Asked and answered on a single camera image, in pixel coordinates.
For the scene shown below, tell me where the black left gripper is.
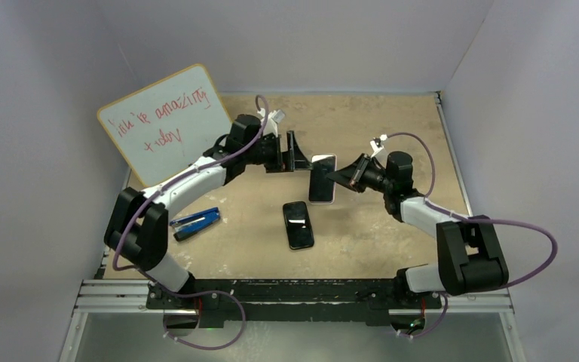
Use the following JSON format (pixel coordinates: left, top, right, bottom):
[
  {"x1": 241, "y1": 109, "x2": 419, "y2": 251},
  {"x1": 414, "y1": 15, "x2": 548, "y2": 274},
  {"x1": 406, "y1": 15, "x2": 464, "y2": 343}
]
[{"x1": 244, "y1": 132, "x2": 311, "y2": 174}]

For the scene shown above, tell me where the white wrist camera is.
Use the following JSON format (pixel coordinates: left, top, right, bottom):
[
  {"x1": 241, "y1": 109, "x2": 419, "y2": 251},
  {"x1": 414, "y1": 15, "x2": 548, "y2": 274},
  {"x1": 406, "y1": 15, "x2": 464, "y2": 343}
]
[
  {"x1": 256, "y1": 108, "x2": 286, "y2": 137},
  {"x1": 369, "y1": 134, "x2": 389, "y2": 158}
]

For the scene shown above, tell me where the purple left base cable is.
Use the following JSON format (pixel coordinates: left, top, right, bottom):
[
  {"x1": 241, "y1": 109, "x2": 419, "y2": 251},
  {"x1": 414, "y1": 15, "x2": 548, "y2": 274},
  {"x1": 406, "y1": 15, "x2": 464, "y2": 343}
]
[{"x1": 162, "y1": 290, "x2": 247, "y2": 351}]

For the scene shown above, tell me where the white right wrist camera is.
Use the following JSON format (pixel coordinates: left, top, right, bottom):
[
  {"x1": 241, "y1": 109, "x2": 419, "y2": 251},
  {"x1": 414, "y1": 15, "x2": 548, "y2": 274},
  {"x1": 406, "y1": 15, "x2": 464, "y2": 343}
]
[{"x1": 369, "y1": 134, "x2": 389, "y2": 158}]

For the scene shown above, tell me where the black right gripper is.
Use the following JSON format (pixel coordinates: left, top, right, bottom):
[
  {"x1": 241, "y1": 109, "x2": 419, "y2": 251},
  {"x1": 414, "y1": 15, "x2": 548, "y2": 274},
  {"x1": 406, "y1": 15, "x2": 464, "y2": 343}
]
[{"x1": 327, "y1": 153, "x2": 393, "y2": 194}]

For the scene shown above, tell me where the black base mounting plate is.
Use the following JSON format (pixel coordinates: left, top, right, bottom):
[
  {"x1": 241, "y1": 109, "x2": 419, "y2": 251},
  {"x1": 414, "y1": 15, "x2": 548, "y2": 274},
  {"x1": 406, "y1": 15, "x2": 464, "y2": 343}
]
[{"x1": 146, "y1": 278, "x2": 443, "y2": 328}]

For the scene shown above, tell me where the black phone case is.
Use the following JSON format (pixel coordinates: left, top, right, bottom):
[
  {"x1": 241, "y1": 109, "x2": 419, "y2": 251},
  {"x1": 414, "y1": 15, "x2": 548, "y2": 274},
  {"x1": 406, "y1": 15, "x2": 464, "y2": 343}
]
[{"x1": 283, "y1": 201, "x2": 315, "y2": 251}]

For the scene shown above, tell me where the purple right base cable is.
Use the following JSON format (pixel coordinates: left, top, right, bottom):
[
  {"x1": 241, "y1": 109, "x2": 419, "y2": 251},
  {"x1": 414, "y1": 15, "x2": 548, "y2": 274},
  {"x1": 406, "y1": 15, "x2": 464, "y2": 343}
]
[{"x1": 395, "y1": 292, "x2": 449, "y2": 341}]

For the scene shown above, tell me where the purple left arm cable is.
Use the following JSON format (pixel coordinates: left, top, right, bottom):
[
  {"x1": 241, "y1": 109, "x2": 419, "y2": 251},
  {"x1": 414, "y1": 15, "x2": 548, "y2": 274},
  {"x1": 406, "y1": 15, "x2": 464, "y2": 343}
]
[{"x1": 112, "y1": 94, "x2": 271, "y2": 273}]

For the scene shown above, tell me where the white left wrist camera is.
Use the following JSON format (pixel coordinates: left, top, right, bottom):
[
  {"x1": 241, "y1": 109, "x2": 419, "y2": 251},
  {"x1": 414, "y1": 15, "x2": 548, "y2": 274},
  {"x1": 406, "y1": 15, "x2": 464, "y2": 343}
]
[{"x1": 256, "y1": 108, "x2": 286, "y2": 137}]

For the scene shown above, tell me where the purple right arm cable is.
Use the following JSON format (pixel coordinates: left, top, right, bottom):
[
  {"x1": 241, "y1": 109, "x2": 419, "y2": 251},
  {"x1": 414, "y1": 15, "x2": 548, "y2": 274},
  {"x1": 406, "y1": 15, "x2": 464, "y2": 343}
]
[{"x1": 379, "y1": 131, "x2": 559, "y2": 293}]

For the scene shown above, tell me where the clear phone case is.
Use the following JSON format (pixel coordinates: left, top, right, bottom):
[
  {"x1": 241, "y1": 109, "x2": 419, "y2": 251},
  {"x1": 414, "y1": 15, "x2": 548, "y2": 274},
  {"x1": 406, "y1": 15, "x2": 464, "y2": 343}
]
[{"x1": 308, "y1": 153, "x2": 338, "y2": 205}]

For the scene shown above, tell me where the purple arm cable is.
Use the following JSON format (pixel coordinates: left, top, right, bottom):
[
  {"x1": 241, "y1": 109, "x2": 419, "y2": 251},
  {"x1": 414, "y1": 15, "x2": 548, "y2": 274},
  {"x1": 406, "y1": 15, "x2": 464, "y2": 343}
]
[
  {"x1": 379, "y1": 131, "x2": 559, "y2": 293},
  {"x1": 112, "y1": 94, "x2": 271, "y2": 273}
]

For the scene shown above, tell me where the black smartphone white edge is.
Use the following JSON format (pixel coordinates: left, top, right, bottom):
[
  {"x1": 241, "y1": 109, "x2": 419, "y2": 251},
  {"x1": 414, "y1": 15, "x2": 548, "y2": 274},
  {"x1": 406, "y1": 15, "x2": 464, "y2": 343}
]
[{"x1": 285, "y1": 204, "x2": 313, "y2": 248}]

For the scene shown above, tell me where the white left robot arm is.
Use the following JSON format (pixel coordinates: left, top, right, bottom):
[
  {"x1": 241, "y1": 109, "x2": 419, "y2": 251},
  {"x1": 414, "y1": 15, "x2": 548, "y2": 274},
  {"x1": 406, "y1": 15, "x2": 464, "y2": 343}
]
[{"x1": 103, "y1": 115, "x2": 311, "y2": 308}]

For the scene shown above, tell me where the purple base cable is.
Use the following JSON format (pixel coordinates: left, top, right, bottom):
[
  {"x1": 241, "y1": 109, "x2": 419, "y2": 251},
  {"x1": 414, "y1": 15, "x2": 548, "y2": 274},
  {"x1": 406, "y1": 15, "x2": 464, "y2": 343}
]
[
  {"x1": 162, "y1": 290, "x2": 247, "y2": 351},
  {"x1": 395, "y1": 292, "x2": 449, "y2": 341}
]

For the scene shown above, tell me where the yellow framed whiteboard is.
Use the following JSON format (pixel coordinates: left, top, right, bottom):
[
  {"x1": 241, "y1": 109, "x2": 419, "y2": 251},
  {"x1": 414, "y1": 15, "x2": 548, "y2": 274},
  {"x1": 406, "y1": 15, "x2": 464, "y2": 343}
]
[{"x1": 97, "y1": 64, "x2": 231, "y2": 186}]

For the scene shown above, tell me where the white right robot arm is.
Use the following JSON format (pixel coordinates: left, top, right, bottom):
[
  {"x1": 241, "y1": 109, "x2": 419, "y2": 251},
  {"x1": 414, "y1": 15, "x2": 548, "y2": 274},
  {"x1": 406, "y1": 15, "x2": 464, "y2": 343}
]
[{"x1": 326, "y1": 152, "x2": 509, "y2": 307}]

